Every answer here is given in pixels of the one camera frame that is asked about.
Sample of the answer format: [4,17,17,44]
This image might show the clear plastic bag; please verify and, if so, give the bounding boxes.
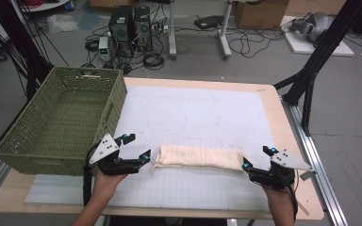
[46,13,80,34]

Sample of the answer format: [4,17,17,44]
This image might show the brown cardboard box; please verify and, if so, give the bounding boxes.
[233,0,290,31]

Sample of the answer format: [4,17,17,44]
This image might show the white desk leg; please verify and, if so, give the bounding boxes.
[218,0,234,60]
[167,0,179,60]

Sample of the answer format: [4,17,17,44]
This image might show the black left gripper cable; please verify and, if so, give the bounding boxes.
[82,144,101,208]

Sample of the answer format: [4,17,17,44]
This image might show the white grid mat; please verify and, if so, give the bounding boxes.
[25,85,276,211]

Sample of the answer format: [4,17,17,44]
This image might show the white power supply unit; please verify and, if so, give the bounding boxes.
[97,36,113,62]

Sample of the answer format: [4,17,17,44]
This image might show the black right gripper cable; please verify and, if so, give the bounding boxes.
[281,171,300,221]

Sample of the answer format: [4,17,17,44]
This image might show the beige towel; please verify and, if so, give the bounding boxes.
[150,144,245,173]

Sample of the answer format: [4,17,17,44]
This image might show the white floor board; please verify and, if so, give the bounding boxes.
[281,14,355,58]

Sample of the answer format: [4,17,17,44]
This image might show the person's right hand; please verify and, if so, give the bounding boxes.
[261,183,297,209]

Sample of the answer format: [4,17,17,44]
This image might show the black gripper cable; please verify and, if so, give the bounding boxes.
[281,171,300,221]
[82,144,101,208]

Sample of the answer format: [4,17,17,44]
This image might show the coiled black cable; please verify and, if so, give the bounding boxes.
[142,52,166,72]

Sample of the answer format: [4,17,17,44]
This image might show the green woven basket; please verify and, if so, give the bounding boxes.
[0,66,128,177]

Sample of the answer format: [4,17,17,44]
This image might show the grey rounded device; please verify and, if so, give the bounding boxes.
[288,11,336,43]

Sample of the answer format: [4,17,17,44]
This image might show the black computer tower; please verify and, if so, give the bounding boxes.
[133,6,154,53]
[107,5,136,58]

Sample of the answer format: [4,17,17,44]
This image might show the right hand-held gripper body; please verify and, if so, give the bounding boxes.
[253,149,316,191]

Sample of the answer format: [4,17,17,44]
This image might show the black flat device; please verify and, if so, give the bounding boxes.
[193,14,225,31]

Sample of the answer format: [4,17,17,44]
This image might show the black metal frame stand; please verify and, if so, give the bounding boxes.
[0,0,55,102]
[272,0,362,137]

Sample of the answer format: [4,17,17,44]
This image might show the person's left hand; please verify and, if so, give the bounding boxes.
[91,169,129,206]

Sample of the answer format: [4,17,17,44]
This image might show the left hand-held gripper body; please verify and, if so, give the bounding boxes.
[88,133,140,176]

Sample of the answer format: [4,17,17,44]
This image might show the loose black floor cables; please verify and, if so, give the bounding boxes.
[227,27,286,59]

